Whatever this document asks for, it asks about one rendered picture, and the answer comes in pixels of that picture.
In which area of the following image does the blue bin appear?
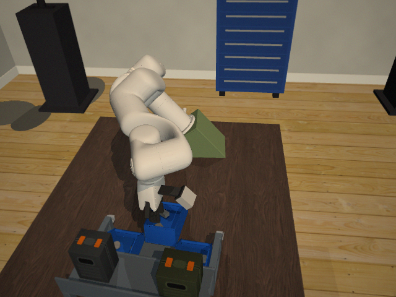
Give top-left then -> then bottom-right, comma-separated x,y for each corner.
144,201 -> 188,247
107,228 -> 145,255
175,238 -> 212,267

